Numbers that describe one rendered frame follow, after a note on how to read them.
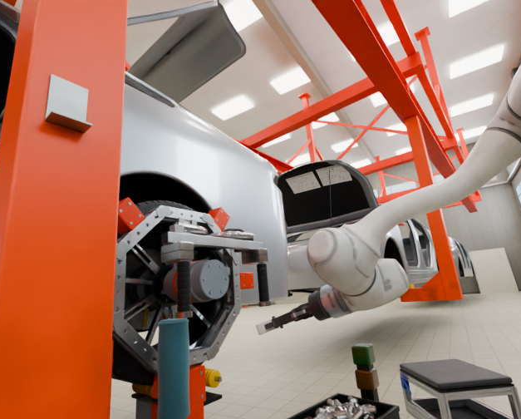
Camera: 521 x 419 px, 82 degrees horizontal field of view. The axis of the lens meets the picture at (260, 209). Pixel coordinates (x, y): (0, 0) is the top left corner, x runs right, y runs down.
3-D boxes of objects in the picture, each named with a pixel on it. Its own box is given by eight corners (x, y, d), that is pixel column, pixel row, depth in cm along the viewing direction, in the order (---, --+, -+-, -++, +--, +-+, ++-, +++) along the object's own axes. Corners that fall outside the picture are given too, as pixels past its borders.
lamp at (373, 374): (363, 384, 70) (360, 365, 71) (380, 386, 68) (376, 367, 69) (356, 389, 67) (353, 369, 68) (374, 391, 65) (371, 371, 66)
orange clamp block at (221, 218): (211, 235, 130) (218, 220, 136) (223, 232, 126) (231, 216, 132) (200, 224, 127) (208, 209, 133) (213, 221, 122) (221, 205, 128)
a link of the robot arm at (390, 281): (350, 283, 84) (326, 265, 77) (403, 261, 78) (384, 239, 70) (361, 321, 77) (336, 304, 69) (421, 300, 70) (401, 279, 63)
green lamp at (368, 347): (359, 361, 72) (356, 342, 73) (376, 362, 69) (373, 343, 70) (352, 365, 69) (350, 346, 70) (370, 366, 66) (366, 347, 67)
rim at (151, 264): (194, 241, 153) (90, 217, 116) (225, 233, 139) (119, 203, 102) (185, 350, 135) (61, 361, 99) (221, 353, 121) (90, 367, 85)
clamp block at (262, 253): (250, 264, 115) (249, 251, 116) (268, 262, 110) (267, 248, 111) (241, 264, 111) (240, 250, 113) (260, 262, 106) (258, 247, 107)
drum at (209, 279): (193, 302, 114) (192, 264, 118) (233, 299, 101) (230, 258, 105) (159, 305, 104) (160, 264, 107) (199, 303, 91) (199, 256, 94)
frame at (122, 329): (233, 349, 124) (227, 221, 138) (245, 350, 120) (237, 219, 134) (95, 387, 83) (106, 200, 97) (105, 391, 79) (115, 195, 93)
